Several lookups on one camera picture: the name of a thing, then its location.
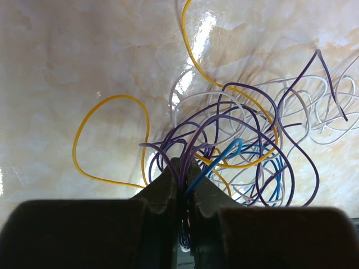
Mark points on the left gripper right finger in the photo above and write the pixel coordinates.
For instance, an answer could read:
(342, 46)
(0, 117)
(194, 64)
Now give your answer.
(225, 234)

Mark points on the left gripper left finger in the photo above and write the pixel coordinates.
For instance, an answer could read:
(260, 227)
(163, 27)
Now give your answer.
(139, 232)

